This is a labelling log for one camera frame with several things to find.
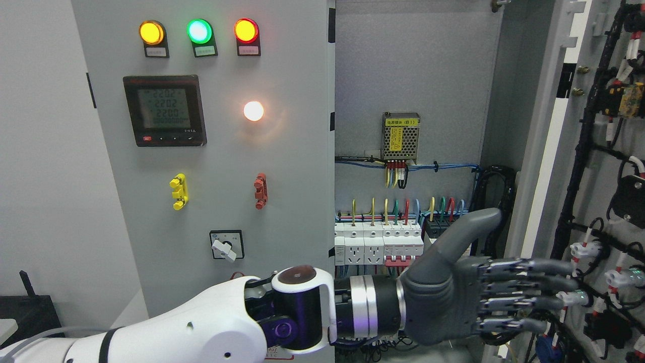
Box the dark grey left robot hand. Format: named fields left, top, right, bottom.
left=400, top=208, right=577, bottom=345

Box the grey cabinet door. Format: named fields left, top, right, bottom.
left=491, top=1, right=643, bottom=362
left=72, top=1, right=336, bottom=316

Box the black white surge protector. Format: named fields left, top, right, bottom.
left=422, top=218, right=465, bottom=253

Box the white socket breaker row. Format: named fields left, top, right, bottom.
left=334, top=221, right=424, bottom=267

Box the metal mesh power supply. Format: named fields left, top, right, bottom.
left=381, top=112, right=421, bottom=161

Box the grey cabinet body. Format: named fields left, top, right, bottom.
left=328, top=0, right=570, bottom=363

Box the red electric hazard warning sticker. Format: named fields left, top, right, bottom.
left=229, top=271, right=245, bottom=280

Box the white glowing indicator lamp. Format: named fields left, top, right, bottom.
left=243, top=101, right=265, bottom=122

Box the red indicator lamp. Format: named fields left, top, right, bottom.
left=233, top=18, right=260, bottom=44

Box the black digital power meter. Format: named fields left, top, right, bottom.
left=123, top=75, right=207, bottom=147

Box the green indicator lamp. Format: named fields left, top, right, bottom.
left=186, top=18, right=213, bottom=44

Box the yellow indicator lamp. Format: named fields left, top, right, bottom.
left=139, top=19, right=165, bottom=46

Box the black box with antenna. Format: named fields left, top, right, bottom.
left=1, top=270, right=61, bottom=348

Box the black right cable harness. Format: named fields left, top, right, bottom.
left=471, top=165, right=517, bottom=253

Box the red terminal post block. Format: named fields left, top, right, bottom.
left=253, top=172, right=268, bottom=210

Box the white rotary selector switch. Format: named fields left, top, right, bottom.
left=209, top=230, right=245, bottom=262

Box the yellow terminal post block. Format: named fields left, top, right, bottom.
left=169, top=173, right=189, bottom=211

